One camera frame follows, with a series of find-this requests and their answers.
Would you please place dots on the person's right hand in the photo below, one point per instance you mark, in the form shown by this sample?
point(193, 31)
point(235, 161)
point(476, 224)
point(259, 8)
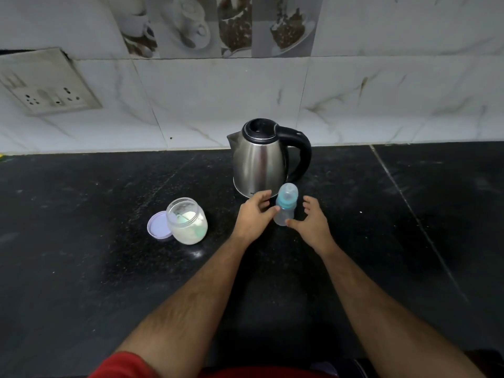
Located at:
point(317, 230)

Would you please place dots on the coffee print decorative tile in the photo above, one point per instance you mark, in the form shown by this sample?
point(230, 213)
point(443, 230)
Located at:
point(220, 23)

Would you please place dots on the person's left forearm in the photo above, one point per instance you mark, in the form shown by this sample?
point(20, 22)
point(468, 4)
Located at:
point(185, 314)

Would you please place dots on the lavender jar lid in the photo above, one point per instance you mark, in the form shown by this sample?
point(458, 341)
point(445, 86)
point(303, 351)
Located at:
point(157, 226)

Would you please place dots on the clear bottle cap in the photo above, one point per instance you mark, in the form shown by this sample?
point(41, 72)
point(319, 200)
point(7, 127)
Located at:
point(288, 190)

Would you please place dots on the pale green measuring scoop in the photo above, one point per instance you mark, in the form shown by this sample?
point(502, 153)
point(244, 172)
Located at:
point(200, 231)

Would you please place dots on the person's right forearm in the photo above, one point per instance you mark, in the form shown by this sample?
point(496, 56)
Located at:
point(393, 322)

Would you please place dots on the stainless steel electric kettle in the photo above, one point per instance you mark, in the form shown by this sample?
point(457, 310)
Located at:
point(258, 165)

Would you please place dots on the white wall socket plate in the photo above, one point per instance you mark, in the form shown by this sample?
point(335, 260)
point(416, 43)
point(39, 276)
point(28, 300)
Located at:
point(43, 82)

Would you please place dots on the person's left hand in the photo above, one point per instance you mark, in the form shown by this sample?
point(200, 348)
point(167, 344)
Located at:
point(250, 220)

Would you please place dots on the person's red shirt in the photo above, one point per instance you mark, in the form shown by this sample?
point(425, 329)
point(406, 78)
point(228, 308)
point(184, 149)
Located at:
point(122, 368)

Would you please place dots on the clear baby bottle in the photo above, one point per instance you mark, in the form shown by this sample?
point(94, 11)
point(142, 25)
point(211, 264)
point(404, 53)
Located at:
point(283, 216)

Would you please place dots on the blue nipple ring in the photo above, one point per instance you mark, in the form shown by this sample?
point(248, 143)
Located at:
point(285, 202)

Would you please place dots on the clear jar of white powder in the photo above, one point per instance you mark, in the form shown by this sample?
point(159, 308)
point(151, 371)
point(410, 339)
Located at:
point(187, 232)

